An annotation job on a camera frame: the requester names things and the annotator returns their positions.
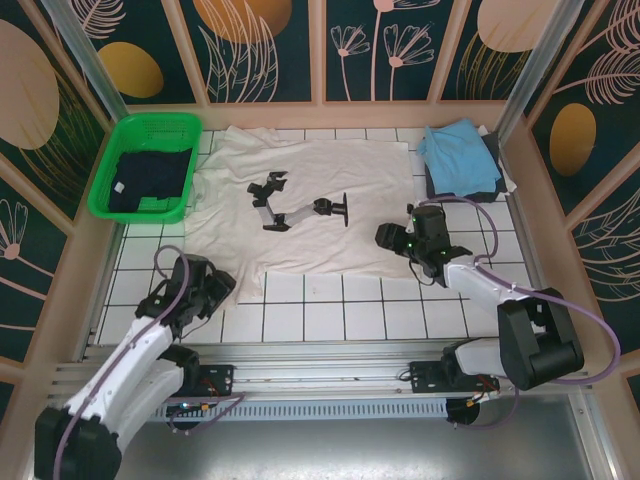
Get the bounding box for white t-shirt with robot print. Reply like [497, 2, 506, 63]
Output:
[183, 124, 426, 304]

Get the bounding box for light blue folded t-shirt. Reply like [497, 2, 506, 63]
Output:
[417, 118, 504, 197]

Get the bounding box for dark grey folded t-shirt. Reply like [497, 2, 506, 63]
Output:
[424, 130, 507, 205]

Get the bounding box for navy blue t-shirt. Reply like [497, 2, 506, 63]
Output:
[107, 148, 194, 212]

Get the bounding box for green plastic basket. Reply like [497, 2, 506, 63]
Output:
[87, 113, 204, 225]

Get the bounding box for shiny grey metal panel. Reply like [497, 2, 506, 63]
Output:
[49, 394, 619, 480]

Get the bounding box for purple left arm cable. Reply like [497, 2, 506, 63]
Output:
[52, 244, 246, 480]

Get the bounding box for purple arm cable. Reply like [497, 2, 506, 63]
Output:
[52, 244, 246, 480]
[417, 196, 624, 432]

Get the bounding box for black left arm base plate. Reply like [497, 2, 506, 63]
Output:
[179, 364, 236, 399]

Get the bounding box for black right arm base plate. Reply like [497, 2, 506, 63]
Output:
[408, 360, 501, 396]

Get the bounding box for aluminium rail frame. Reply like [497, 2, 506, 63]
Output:
[47, 342, 596, 401]

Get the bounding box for grey slotted cable duct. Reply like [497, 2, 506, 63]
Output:
[149, 399, 449, 421]

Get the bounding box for aluminium corner post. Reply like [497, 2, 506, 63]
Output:
[494, 0, 586, 141]
[39, 0, 129, 121]

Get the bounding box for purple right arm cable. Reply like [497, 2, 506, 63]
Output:
[417, 196, 624, 432]

